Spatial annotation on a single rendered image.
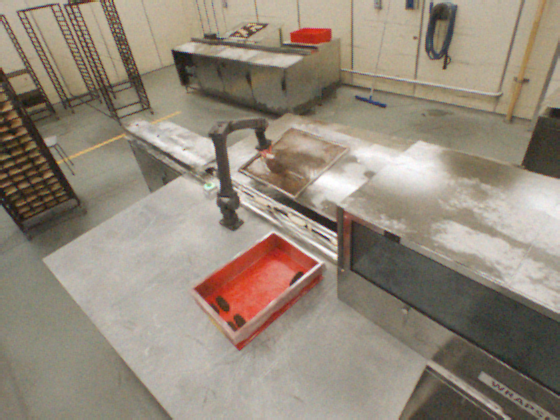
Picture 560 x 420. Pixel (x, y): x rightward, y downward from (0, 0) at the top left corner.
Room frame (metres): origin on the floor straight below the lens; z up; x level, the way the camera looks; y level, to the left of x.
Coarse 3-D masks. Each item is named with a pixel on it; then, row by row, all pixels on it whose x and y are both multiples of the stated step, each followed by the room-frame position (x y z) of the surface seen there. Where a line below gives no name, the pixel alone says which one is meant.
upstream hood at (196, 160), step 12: (144, 120) 2.90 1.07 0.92; (132, 132) 2.68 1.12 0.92; (144, 132) 2.63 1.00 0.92; (156, 132) 2.59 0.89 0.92; (168, 132) 2.54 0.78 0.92; (156, 144) 2.36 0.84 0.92; (168, 144) 2.32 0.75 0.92; (180, 144) 2.29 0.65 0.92; (168, 156) 2.20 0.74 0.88; (180, 156) 2.10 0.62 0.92; (192, 156) 2.07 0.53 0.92; (204, 156) 2.04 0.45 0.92; (192, 168) 1.93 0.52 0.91; (204, 168) 1.93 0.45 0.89
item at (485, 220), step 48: (432, 144) 1.10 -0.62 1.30; (384, 192) 0.85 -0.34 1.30; (432, 192) 0.81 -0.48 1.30; (480, 192) 0.78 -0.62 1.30; (528, 192) 0.74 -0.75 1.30; (336, 240) 0.83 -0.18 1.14; (432, 240) 0.61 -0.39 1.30; (480, 240) 0.58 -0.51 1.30; (528, 240) 0.56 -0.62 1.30; (528, 288) 0.42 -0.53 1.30; (432, 336) 0.53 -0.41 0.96; (480, 384) 0.40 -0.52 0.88; (528, 384) 0.33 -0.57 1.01
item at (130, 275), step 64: (192, 192) 1.78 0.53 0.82; (64, 256) 1.35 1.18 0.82; (128, 256) 1.27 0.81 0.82; (192, 256) 1.20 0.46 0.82; (320, 256) 1.07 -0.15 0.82; (128, 320) 0.87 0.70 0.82; (192, 320) 0.83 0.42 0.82; (320, 320) 0.74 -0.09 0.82; (192, 384) 0.56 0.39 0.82; (256, 384) 0.53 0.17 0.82; (320, 384) 0.50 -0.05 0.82; (384, 384) 0.47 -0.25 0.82
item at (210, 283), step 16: (272, 240) 1.16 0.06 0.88; (288, 240) 1.10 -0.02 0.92; (240, 256) 1.05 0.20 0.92; (256, 256) 1.10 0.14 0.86; (304, 256) 1.01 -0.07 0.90; (224, 272) 0.99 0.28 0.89; (240, 272) 1.04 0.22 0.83; (320, 272) 0.91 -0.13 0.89; (192, 288) 0.91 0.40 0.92; (208, 288) 0.94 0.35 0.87; (288, 288) 0.83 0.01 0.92; (272, 304) 0.77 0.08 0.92; (256, 320) 0.71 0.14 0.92; (240, 336) 0.66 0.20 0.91
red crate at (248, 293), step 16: (272, 256) 1.11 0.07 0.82; (288, 256) 1.10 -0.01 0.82; (256, 272) 1.03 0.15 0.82; (272, 272) 1.01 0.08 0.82; (288, 272) 1.00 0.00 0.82; (304, 272) 0.99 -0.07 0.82; (224, 288) 0.96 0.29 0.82; (240, 288) 0.95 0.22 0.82; (256, 288) 0.94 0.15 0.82; (272, 288) 0.92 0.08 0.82; (304, 288) 0.87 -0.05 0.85; (208, 304) 0.89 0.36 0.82; (240, 304) 0.87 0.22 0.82; (256, 304) 0.85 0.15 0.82; (288, 304) 0.82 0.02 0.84; (224, 320) 0.80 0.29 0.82; (272, 320) 0.76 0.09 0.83; (256, 336) 0.71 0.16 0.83
